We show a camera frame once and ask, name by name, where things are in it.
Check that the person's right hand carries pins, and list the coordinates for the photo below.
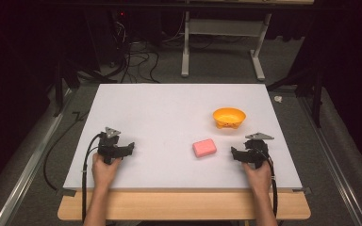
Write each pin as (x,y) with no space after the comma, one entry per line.
(257,176)

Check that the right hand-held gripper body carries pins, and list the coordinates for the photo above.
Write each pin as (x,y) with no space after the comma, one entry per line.
(255,149)

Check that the crumpled white paper scrap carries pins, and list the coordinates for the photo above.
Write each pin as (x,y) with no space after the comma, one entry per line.
(278,99)

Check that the person's left hand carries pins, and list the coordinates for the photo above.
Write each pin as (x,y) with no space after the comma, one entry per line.
(104,171)

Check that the white table board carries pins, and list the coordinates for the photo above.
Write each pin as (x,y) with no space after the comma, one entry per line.
(176,125)

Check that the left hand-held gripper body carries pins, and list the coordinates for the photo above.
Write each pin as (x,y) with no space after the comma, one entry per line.
(108,145)

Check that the black stand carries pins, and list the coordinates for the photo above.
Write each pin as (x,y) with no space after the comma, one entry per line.
(308,84)
(66,81)

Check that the white metal desk frame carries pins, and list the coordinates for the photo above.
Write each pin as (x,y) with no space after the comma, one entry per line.
(223,37)

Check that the pink soap bar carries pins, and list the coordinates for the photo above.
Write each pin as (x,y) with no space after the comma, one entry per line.
(204,148)

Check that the aluminium rail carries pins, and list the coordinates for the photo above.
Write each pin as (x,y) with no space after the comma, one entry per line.
(28,169)
(333,163)

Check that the orange bowl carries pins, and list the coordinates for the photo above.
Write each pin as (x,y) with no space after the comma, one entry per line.
(229,118)

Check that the wooden table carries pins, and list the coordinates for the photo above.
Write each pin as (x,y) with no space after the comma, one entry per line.
(182,205)

